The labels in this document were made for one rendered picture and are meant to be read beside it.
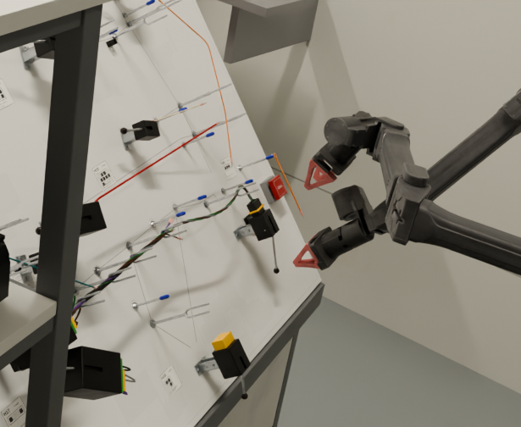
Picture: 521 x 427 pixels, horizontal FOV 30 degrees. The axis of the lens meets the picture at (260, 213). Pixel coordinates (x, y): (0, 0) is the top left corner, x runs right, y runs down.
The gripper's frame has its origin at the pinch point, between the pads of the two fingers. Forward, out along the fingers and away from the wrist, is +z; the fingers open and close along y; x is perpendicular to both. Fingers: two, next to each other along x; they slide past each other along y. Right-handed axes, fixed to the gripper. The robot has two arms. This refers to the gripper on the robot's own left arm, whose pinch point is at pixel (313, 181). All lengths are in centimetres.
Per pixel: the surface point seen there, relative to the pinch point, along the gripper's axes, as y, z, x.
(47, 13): 107, -55, -26
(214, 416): 37, 35, 19
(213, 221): 7.5, 20.7, -10.0
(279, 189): -19.2, 19.2, -5.4
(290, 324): -2.6, 34.3, 19.2
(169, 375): 45, 28, 7
